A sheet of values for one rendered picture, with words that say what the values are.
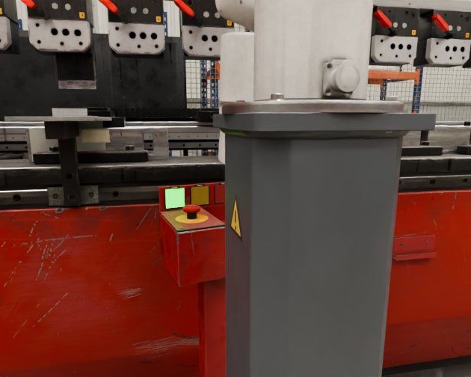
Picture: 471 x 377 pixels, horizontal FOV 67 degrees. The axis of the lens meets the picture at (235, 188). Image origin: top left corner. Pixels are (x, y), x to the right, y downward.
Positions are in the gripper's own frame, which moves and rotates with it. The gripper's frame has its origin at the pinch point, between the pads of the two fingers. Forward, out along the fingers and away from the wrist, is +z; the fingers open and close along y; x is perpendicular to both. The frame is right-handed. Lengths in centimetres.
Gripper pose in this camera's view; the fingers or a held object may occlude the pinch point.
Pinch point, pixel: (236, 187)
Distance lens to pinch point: 78.8
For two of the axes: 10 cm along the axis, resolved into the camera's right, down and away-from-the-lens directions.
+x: 9.1, -0.8, 4.1
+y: 4.1, 2.6, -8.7
